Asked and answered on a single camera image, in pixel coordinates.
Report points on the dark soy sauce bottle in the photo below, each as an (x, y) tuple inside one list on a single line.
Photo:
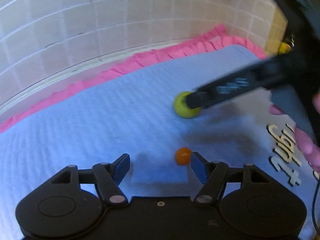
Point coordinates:
[(286, 45)]

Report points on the blue quilted mat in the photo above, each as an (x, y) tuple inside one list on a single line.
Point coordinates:
[(134, 114)]

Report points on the person's right hand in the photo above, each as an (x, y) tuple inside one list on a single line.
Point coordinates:
[(303, 141)]

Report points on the green apple front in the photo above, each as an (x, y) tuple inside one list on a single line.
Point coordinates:
[(181, 108)]

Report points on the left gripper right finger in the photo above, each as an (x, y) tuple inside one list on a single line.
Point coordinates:
[(212, 175)]

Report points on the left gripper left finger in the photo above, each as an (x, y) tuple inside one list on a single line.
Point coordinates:
[(108, 178)]

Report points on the small mandarin front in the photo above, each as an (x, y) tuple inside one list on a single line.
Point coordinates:
[(183, 156)]

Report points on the pink ruffled cloth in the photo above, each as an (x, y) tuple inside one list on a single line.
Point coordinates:
[(213, 40)]

